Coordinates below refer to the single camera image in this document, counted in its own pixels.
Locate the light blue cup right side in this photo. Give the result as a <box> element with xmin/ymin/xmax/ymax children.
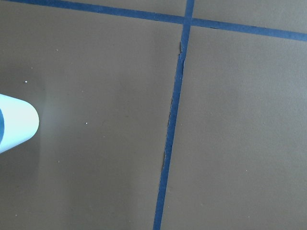
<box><xmin>0</xmin><ymin>94</ymin><xmax>39</xmax><ymax>153</ymax></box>

